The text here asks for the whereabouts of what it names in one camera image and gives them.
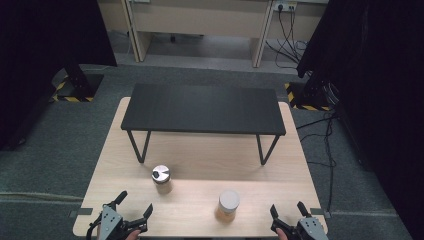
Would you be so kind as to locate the glass jar with white lid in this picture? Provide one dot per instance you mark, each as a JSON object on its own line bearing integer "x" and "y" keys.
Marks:
{"x": 228, "y": 203}

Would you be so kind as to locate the white wall socket strip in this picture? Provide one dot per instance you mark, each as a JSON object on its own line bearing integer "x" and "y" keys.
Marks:
{"x": 285, "y": 6}

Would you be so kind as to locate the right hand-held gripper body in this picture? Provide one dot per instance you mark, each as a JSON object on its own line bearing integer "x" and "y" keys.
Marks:
{"x": 311, "y": 230}

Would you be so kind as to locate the glass jar with metal lid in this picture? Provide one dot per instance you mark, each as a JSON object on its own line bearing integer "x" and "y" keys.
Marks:
{"x": 161, "y": 176}

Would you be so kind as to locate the person's left hand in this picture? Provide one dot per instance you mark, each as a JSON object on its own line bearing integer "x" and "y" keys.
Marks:
{"x": 132, "y": 235}

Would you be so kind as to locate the beige desk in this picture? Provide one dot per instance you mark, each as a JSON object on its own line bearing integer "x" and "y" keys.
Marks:
{"x": 200, "y": 16}

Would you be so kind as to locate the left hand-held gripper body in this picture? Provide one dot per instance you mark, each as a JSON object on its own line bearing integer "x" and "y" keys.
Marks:
{"x": 110, "y": 223}

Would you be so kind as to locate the person's right hand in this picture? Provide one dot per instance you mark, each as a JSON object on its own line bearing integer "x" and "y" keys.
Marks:
{"x": 282, "y": 235}

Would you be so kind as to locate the black stand base, striped tape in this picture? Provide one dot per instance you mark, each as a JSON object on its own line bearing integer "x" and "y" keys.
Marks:
{"x": 80, "y": 86}
{"x": 308, "y": 96}

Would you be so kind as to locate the grey tape strip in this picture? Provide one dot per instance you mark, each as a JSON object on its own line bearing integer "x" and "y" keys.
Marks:
{"x": 320, "y": 212}
{"x": 81, "y": 212}

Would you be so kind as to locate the black curtain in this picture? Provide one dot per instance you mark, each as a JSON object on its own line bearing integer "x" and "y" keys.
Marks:
{"x": 376, "y": 83}
{"x": 40, "y": 50}

